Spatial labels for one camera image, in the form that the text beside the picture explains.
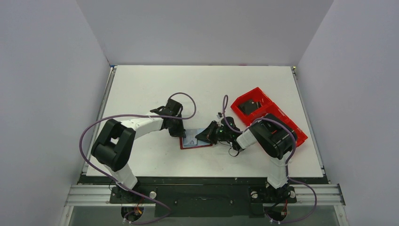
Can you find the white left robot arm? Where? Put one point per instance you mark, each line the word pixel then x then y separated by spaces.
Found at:
pixel 113 146

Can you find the red leather card holder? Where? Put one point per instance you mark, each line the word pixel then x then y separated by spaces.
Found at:
pixel 193 133

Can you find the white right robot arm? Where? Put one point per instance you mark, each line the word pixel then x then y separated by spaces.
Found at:
pixel 275 137

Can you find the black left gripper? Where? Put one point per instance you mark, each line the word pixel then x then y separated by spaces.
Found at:
pixel 177 128

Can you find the white VIP card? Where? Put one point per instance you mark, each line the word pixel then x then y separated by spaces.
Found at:
pixel 188 142

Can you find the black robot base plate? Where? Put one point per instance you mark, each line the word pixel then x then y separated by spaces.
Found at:
pixel 256 197

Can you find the black card in tray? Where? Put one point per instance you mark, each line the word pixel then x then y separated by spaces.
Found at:
pixel 249 106

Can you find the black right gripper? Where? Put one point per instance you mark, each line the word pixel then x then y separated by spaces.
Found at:
pixel 212 133

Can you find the red plastic divided tray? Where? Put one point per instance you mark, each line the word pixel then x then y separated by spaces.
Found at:
pixel 268 106

